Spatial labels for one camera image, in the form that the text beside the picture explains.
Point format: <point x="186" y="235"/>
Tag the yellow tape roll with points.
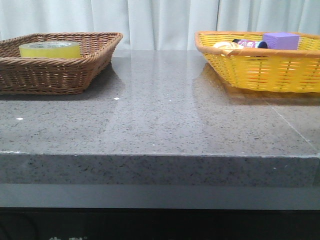
<point x="51" y="49"/>

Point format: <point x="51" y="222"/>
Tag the white curtain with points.
<point x="157" y="24"/>

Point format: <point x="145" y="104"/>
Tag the purple labelled black tube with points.
<point x="251" y="43"/>

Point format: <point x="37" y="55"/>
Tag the purple foam block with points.
<point x="281" y="40"/>

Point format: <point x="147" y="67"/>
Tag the yellow woven basket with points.
<point x="258" y="69"/>

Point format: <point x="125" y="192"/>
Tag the brown wicker basket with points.
<point x="55" y="76"/>

